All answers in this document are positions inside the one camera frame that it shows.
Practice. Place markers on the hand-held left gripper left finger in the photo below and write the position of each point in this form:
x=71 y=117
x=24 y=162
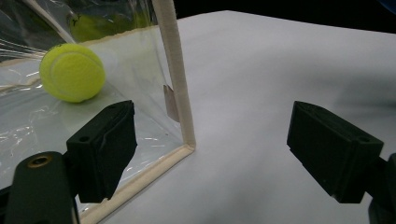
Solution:
x=106 y=149

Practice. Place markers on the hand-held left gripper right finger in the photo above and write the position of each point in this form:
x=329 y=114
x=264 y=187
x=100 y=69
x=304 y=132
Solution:
x=333 y=149

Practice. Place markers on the yellow tennis ball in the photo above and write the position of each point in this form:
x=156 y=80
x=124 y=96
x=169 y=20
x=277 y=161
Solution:
x=73 y=73

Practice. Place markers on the clear bag with beige trim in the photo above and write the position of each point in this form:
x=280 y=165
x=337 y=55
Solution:
x=177 y=62

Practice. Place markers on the blue object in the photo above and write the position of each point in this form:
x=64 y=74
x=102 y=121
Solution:
x=389 y=4

